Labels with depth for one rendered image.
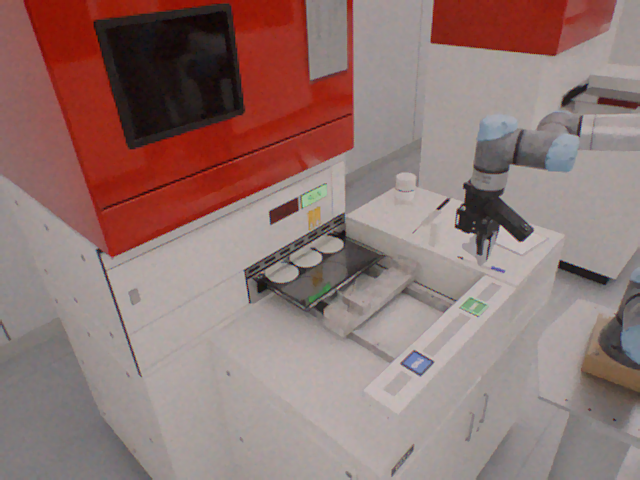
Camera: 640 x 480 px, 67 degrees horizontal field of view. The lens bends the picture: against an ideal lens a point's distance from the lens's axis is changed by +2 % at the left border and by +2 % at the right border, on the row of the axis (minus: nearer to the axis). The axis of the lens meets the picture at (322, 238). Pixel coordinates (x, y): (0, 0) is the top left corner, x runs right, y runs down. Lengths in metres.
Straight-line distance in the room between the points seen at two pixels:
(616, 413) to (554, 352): 0.20
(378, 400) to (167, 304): 0.59
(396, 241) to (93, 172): 0.94
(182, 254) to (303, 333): 0.42
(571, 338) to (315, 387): 0.72
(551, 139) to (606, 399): 0.66
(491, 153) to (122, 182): 0.76
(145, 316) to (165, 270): 0.13
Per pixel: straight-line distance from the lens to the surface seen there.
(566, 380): 1.41
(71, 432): 2.52
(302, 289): 1.45
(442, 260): 1.51
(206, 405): 1.62
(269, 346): 1.40
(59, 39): 0.99
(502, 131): 1.06
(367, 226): 1.64
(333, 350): 1.37
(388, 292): 1.47
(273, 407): 1.34
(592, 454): 1.65
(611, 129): 1.17
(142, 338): 1.33
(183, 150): 1.13
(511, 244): 1.59
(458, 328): 1.26
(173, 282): 1.30
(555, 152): 1.06
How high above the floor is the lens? 1.79
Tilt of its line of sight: 32 degrees down
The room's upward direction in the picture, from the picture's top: 3 degrees counter-clockwise
